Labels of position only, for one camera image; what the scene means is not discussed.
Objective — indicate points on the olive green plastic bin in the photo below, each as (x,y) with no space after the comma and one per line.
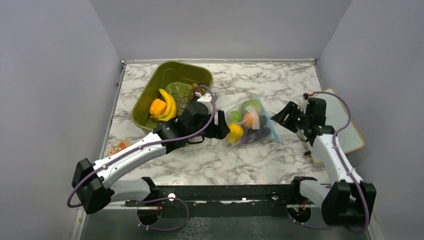
(171,79)

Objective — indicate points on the clear zip top bag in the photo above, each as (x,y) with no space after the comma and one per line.
(271,138)

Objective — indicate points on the dark fake eggplant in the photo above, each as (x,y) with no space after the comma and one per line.
(263,121)

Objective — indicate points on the brown fake nut cluster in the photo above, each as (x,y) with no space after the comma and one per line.
(193,87)

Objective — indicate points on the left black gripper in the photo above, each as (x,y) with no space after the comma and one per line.
(220,131)

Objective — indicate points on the dark fake grape bunch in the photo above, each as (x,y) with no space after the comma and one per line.
(255,135)

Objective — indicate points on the green fake cabbage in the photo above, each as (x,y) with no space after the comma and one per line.
(251,104)

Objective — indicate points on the green fake lime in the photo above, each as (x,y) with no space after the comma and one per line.
(235,117)

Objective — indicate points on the yellow fake banana bunch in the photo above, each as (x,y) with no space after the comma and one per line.
(171,107)

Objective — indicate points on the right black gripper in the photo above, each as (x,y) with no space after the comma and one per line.
(291,109)

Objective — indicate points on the black mounting rail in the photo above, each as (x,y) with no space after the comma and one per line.
(215,201)

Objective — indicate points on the orange fake bell pepper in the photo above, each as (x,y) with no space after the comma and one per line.
(157,107)

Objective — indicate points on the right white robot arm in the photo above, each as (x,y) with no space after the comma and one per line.
(349,202)

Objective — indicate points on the orange snack packet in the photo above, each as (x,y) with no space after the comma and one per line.
(123,144)

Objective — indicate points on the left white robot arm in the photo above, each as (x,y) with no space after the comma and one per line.
(97,184)

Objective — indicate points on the orange fake peach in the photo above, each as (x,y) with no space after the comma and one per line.
(251,121)

